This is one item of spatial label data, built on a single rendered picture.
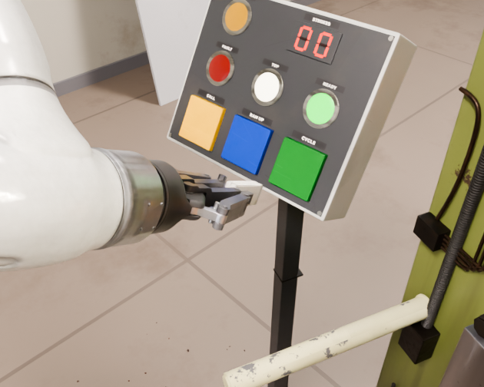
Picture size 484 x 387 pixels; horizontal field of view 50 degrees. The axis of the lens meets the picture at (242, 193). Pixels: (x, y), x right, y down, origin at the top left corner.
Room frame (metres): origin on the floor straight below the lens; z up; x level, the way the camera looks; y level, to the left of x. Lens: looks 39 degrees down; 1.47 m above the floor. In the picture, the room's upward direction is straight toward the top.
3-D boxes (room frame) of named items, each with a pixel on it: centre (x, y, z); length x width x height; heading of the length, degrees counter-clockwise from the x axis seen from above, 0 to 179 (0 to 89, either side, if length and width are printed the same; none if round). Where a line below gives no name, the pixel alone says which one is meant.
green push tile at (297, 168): (0.63, -0.08, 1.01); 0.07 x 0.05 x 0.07; 49
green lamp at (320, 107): (0.67, -0.11, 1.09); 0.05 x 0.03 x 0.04; 24
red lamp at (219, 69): (0.80, 0.04, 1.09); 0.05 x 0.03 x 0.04; 24
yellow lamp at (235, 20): (0.83, 0.01, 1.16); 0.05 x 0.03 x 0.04; 24
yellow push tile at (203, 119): (0.76, 0.07, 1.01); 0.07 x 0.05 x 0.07; 49
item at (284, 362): (0.59, -0.17, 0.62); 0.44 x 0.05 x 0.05; 114
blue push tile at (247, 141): (0.70, -0.01, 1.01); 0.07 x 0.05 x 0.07; 49
